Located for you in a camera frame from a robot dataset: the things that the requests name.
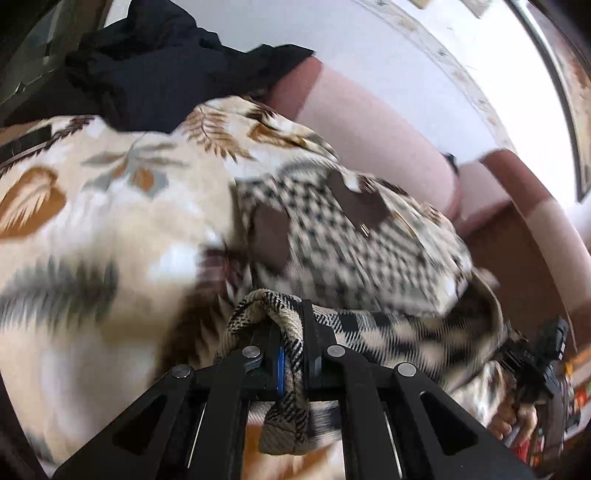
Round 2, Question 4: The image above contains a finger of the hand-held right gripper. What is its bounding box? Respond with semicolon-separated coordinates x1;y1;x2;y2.
496;339;527;376

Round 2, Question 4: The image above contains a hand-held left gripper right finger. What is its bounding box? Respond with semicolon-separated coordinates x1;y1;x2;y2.
301;299;537;480

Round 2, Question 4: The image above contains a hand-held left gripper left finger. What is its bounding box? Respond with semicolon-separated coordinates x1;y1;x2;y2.
52;322;284;480

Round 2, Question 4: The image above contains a checked jacket with brown trim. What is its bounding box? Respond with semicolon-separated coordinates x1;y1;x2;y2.
215;166;527;455

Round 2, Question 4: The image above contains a person's right hand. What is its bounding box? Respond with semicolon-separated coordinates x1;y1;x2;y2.
488;392;540;445

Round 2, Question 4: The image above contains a brown and pink sofa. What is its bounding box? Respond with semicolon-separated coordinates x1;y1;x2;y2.
455;150;591;352

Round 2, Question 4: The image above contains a leaf-print blanket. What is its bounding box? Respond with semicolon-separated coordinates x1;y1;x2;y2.
0;97;352;480

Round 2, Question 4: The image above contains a pink pillow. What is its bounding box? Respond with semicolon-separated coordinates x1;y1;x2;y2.
265;60;462;222

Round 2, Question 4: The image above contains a black garment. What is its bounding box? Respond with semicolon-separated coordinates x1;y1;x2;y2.
4;0;315;134

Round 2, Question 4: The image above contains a glass cabinet door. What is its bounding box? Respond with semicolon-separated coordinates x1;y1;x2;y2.
0;0;112;121

